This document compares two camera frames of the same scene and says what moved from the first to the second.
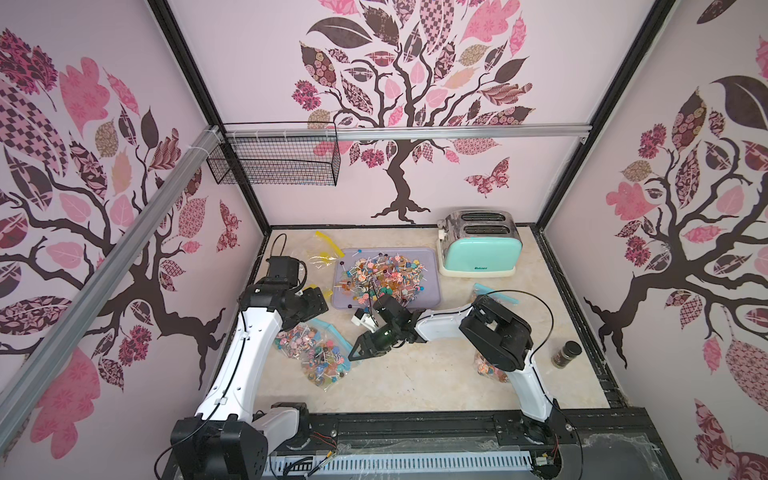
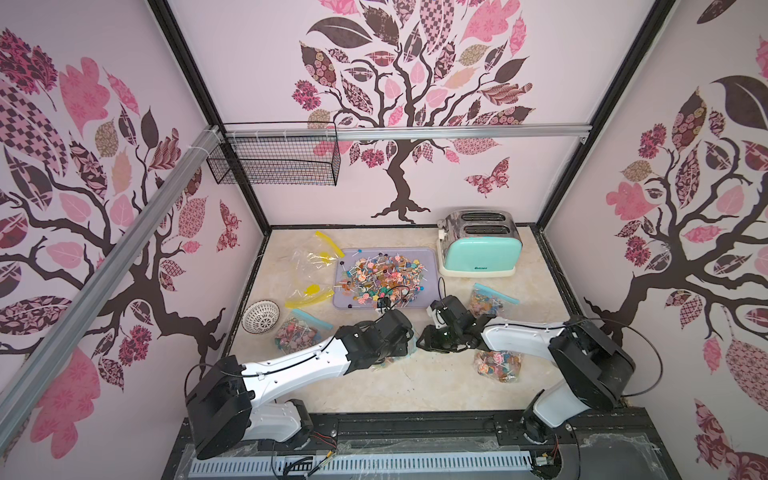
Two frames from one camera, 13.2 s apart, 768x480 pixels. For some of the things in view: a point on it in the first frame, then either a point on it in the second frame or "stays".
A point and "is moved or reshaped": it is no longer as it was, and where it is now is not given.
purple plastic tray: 429,258 stays
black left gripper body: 305,306 → 398,350
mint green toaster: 478,243 stays
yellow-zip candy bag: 322,250 stays
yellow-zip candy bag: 321,264 is moved or reshaped
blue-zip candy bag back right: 480,290 stays
